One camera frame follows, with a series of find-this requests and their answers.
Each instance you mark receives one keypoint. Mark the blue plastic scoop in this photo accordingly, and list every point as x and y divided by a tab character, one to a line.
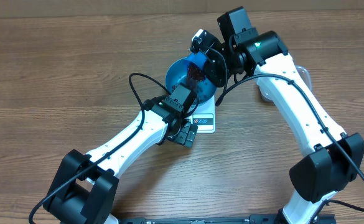
197	59

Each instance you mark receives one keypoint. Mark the white digital kitchen scale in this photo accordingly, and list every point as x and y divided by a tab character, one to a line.
204	117

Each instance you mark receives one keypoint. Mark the teal plastic bowl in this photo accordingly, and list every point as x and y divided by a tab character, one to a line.
171	71

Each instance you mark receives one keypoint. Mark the clear plastic container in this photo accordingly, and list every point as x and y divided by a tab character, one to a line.
303	73

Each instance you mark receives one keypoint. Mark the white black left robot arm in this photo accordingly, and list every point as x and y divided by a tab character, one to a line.
84	186

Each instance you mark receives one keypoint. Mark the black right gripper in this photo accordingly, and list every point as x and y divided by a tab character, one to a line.
215	73

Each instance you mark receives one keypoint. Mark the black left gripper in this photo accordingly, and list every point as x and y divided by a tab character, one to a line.
187	135

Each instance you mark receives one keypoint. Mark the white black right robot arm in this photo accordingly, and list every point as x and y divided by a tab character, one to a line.
331	158

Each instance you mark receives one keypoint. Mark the red adzuki beans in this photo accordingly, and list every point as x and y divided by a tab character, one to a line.
194	79

